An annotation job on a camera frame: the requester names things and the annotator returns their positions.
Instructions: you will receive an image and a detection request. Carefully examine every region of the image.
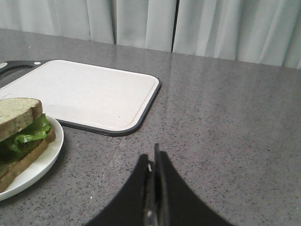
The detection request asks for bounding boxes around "bread slice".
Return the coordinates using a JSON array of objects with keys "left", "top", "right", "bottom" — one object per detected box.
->
[
  {"left": 0, "top": 128, "right": 55, "bottom": 193},
  {"left": 0, "top": 97, "right": 43, "bottom": 141}
]

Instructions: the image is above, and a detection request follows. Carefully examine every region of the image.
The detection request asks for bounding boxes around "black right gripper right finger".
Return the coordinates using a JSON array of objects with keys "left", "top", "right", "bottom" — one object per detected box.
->
[{"left": 154, "top": 144, "right": 232, "bottom": 226}]

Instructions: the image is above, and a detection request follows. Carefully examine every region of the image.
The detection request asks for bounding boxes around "white cutting board grey rim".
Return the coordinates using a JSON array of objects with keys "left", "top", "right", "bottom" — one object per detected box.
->
[{"left": 0, "top": 59, "right": 161, "bottom": 137}]

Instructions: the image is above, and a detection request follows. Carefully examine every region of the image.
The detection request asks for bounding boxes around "green lettuce leaf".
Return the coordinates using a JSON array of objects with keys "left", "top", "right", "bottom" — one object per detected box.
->
[{"left": 0, "top": 113, "right": 52, "bottom": 165}]

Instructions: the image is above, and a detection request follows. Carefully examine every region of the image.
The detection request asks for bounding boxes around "white round plate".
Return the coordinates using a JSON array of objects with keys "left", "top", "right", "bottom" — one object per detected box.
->
[{"left": 0, "top": 115, "right": 64, "bottom": 201}]

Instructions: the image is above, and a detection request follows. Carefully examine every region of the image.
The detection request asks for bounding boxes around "white curtain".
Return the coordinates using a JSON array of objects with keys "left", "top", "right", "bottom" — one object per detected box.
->
[{"left": 0, "top": 0, "right": 301, "bottom": 69}]

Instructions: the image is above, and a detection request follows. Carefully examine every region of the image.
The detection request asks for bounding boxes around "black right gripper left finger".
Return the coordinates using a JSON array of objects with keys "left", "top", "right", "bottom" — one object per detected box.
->
[{"left": 86, "top": 154, "right": 148, "bottom": 226}]

